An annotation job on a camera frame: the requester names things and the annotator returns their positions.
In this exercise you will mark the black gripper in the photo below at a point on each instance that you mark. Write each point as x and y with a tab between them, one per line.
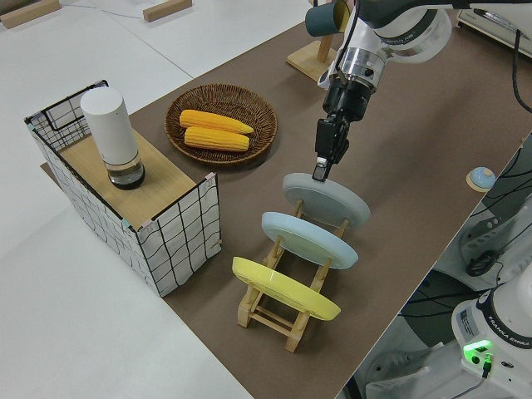
347	99

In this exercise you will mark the gray plate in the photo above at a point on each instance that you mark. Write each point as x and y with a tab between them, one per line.
328	203

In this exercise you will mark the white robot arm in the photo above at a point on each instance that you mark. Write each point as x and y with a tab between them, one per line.
407	25

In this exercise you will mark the light blue plate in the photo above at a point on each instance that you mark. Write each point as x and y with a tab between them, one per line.
309	241

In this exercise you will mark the yellow plate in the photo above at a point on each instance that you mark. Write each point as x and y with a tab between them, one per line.
287	289

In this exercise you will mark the wooden plate rack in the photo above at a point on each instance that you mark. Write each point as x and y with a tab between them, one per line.
270	322

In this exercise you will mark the wooden mug tree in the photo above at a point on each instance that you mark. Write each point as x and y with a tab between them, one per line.
309	62

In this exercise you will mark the brown wicker basket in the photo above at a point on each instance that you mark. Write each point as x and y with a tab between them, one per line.
249	101

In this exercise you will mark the yellow corn cob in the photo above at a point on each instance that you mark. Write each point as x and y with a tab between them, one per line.
216	140
212	121

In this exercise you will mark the dark teal mug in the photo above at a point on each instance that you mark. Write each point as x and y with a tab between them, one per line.
320	18

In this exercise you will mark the blue dome bell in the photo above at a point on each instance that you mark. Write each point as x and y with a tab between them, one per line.
481	178

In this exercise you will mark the cream toaster oven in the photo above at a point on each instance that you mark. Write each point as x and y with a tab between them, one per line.
494	31

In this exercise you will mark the pink binder clip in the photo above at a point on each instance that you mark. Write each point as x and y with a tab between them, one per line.
147	225

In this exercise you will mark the wooden block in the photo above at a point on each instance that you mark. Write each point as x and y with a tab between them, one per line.
29	11
166	9

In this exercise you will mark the white cylindrical container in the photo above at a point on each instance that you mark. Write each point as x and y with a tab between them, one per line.
110	124

